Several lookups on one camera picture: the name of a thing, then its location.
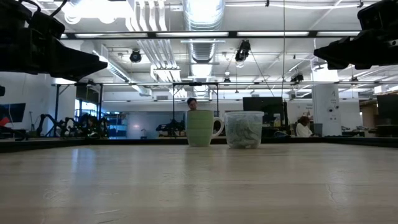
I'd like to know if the black computer monitor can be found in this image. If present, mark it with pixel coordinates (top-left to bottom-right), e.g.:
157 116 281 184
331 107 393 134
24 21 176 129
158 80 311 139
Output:
242 96 285 128
376 94 398 138

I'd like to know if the green ceramic mug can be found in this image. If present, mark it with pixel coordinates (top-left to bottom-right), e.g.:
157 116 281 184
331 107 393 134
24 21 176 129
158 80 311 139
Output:
185 110 224 147

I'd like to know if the person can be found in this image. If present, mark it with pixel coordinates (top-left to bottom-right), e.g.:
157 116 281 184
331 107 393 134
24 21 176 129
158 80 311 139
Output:
186 97 199 112
294 116 315 138

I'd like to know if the dark blue wall screen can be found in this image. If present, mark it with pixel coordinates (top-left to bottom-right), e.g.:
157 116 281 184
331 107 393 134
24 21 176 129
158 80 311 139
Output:
0 103 27 127

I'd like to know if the black table frame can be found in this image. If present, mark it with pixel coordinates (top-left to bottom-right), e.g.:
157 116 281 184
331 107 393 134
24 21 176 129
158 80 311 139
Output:
0 136 398 154

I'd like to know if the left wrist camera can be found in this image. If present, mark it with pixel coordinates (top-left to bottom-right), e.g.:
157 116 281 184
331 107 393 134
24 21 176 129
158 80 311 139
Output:
29 11 66 40

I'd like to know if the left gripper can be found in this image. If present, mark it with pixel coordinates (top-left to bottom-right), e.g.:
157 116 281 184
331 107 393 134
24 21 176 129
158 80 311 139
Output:
0 27 108 82

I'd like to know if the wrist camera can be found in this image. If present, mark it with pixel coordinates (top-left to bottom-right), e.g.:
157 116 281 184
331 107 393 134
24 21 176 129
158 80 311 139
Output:
29 11 66 40
356 0 398 30

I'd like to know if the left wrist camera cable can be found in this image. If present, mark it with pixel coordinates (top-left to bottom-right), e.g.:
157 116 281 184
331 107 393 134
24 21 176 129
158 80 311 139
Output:
18 0 69 18

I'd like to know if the clear plastic container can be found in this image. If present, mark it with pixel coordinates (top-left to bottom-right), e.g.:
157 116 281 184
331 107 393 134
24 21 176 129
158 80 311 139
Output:
224 111 265 149

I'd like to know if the black background station frame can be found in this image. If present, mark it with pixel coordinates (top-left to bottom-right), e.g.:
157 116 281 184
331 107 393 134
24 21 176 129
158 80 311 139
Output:
172 82 220 138
50 82 104 138

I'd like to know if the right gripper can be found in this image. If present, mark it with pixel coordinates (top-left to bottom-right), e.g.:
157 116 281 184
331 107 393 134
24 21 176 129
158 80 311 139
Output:
313 29 398 70

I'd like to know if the silver ceiling air duct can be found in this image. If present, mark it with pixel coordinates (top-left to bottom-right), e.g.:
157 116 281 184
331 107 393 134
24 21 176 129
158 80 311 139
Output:
182 0 225 63

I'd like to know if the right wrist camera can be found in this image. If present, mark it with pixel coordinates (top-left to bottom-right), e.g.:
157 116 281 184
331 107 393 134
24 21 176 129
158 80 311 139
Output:
356 0 398 30

